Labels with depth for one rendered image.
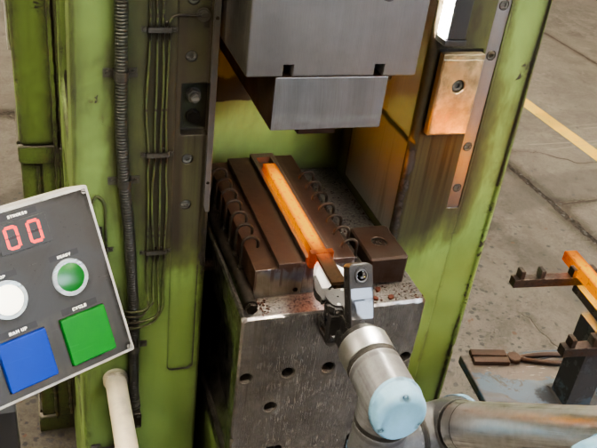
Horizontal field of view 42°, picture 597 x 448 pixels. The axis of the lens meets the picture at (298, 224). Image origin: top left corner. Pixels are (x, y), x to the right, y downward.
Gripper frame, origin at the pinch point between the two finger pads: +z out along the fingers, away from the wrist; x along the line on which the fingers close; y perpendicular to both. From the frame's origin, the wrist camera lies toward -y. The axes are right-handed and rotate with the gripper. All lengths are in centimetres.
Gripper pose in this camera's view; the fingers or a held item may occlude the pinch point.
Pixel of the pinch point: (324, 262)
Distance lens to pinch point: 145.7
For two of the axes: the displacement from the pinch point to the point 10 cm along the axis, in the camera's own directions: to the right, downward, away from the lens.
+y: -1.2, 8.3, 5.5
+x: 9.5, -0.7, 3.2
